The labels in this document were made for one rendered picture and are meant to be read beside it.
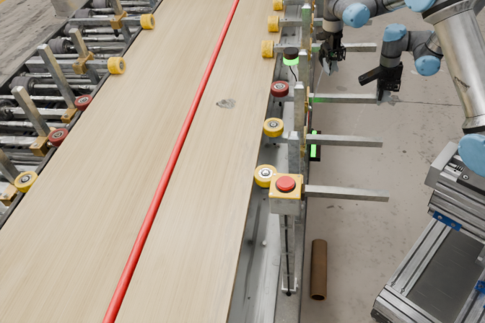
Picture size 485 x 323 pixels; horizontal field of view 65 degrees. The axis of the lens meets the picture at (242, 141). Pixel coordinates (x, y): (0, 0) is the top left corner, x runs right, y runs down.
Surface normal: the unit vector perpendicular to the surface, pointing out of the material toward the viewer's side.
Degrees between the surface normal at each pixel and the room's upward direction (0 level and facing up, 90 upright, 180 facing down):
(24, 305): 0
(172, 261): 0
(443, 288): 0
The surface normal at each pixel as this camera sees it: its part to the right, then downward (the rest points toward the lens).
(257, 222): -0.11, -0.71
